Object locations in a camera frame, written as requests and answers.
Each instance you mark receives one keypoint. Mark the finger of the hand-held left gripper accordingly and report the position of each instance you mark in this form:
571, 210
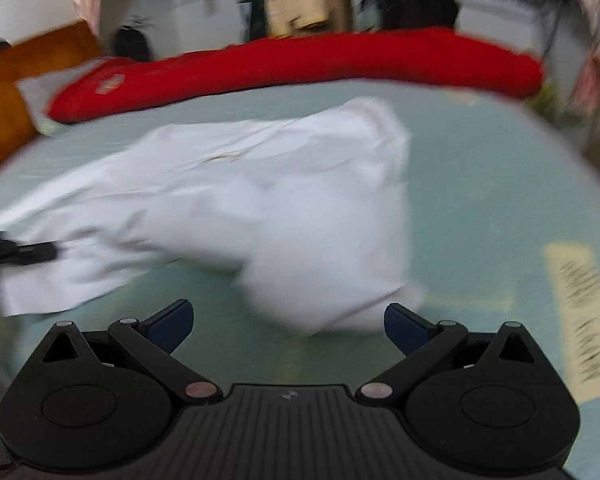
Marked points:
30, 252

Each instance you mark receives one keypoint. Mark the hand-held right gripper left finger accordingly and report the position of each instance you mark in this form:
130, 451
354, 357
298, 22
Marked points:
170, 327

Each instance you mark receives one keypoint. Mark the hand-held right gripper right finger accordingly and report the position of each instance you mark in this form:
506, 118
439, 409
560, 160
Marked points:
402, 327

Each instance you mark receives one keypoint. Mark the white t-shirt gold circle print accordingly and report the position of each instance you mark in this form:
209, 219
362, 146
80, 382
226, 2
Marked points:
280, 200

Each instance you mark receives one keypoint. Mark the wooden headboard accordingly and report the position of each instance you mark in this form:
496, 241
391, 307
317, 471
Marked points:
5, 110

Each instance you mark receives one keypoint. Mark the grey pillow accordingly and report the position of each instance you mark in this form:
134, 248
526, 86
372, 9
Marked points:
40, 95

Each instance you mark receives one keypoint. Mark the black backpack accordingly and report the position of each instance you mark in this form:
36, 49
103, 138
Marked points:
130, 45

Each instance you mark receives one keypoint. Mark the cardboard box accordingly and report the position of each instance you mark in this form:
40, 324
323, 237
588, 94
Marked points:
305, 12

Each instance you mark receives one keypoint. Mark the metal floor stand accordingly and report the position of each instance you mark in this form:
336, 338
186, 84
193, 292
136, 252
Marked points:
551, 20

